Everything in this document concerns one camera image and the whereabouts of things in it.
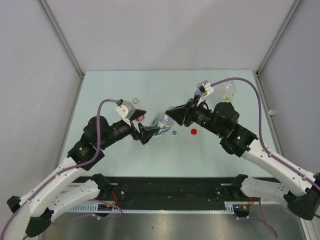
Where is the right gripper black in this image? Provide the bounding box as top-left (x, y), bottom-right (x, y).
top-left (166, 94), bottom-right (225, 137)

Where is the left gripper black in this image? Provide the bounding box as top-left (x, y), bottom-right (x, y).
top-left (99, 108), bottom-right (159, 149)

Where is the green label clear bottle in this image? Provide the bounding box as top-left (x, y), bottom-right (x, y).
top-left (150, 106), bottom-right (175, 136)

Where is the red cap water bottle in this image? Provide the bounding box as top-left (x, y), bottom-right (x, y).
top-left (131, 96), bottom-right (146, 123)

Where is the red bottle cap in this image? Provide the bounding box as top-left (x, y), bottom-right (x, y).
top-left (190, 128), bottom-right (198, 135)

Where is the blue label Pocari bottle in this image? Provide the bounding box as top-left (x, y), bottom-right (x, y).
top-left (193, 90), bottom-right (202, 99)

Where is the square clear juice bottle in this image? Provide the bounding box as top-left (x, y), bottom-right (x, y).
top-left (208, 80), bottom-right (237, 106)

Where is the blue Pocari bottle cap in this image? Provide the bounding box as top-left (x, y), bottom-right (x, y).
top-left (268, 109), bottom-right (275, 116)

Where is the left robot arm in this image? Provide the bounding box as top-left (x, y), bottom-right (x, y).
top-left (0, 105), bottom-right (159, 240)

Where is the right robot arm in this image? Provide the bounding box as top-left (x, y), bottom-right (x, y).
top-left (165, 99), bottom-right (320, 221)

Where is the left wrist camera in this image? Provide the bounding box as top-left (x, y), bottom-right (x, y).
top-left (115, 99), bottom-right (136, 126)

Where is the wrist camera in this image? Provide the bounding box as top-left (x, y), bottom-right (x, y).
top-left (115, 99), bottom-right (136, 126)
top-left (196, 80), bottom-right (214, 106)

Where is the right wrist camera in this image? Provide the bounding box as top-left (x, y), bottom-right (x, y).
top-left (196, 80), bottom-right (214, 106)

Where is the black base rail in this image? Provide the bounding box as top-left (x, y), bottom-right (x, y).
top-left (67, 176), bottom-right (276, 211)

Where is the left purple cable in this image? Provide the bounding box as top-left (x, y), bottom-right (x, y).
top-left (0, 98), bottom-right (123, 240)

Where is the white cable duct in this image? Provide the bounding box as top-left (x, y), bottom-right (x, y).
top-left (69, 201), bottom-right (253, 215)

